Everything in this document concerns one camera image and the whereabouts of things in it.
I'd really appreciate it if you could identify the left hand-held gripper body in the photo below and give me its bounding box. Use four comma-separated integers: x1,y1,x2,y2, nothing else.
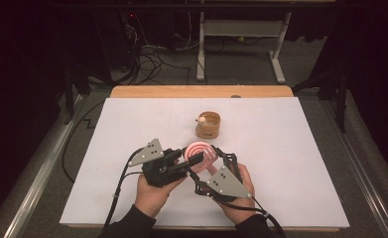
127,137,192,188

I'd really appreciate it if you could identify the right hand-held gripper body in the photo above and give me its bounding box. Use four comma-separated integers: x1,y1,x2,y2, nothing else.
194,152,253,203

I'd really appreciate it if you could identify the pink hairbrush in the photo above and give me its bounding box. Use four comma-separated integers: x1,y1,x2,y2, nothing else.
180,133,220,177

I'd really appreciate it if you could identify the person's left hand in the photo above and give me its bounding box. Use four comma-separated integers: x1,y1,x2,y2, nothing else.
134,173,189,219

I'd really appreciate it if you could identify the person's right hand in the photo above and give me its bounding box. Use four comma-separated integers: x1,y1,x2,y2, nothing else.
213,163,257,226

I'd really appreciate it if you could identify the white table mat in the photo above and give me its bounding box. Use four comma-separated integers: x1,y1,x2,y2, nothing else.
59,96,351,229

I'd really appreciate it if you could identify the wooden table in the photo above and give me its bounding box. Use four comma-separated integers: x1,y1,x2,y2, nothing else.
66,84,342,233

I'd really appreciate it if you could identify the dark metal stand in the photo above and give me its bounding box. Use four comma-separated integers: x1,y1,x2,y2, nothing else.
62,61,94,126
292,64,352,134

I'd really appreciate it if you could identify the black computer tower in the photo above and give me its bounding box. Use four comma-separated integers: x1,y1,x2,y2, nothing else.
93,11,140,75

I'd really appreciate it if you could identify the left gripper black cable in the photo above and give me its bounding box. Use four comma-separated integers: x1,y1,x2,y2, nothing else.
103,148,147,230

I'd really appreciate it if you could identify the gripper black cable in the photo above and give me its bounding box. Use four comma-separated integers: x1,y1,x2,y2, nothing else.
210,192,287,238
103,148,147,230

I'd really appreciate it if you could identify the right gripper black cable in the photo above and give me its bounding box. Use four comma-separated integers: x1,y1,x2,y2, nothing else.
210,192,287,238

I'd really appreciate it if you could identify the long black floor cable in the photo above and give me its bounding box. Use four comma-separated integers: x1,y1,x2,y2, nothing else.
61,100,107,183

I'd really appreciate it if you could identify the bundle of black floor cables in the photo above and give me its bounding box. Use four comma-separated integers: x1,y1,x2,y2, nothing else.
124,12,194,86

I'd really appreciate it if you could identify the aluminium floor rail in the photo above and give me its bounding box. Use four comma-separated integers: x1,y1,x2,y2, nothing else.
320,98,388,238
2,93,87,238

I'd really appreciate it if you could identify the white metal stand frame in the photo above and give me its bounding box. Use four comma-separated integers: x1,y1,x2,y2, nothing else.
195,11,293,84

